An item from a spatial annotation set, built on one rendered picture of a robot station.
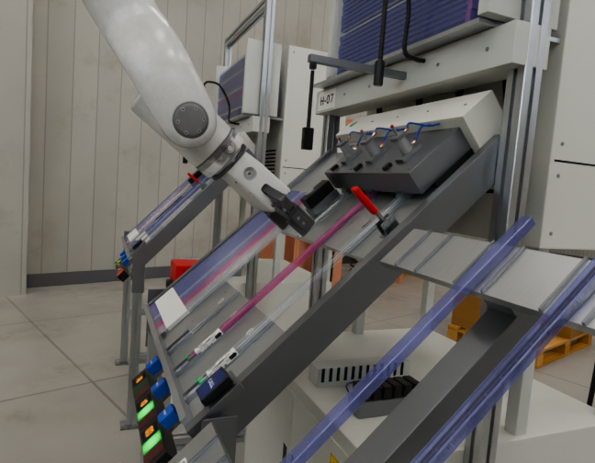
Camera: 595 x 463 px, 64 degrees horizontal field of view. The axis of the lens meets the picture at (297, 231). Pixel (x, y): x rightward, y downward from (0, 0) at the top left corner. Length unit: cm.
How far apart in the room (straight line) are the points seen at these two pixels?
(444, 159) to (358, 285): 28
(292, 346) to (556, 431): 65
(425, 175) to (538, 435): 59
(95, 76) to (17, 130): 94
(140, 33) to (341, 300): 48
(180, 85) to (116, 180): 442
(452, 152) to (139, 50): 54
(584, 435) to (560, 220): 48
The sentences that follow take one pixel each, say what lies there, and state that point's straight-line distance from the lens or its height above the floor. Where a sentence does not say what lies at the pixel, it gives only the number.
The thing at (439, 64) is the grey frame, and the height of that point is 134.
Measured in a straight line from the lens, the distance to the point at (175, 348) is 103.
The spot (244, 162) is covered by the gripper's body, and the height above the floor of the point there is 111.
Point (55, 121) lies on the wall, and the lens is 489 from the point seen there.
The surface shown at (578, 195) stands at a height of 111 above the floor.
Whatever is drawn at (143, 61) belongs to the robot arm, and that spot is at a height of 122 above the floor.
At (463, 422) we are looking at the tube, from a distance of 41.
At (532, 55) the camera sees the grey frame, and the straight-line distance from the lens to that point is 93.
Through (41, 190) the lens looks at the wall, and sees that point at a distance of 486.
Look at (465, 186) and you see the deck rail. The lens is 87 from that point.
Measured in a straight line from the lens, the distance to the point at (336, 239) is 94.
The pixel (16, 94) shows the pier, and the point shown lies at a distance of 457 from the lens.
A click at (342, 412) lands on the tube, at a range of 48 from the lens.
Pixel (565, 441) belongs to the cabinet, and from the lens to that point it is 123.
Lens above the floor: 108
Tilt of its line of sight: 5 degrees down
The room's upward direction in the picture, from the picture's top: 4 degrees clockwise
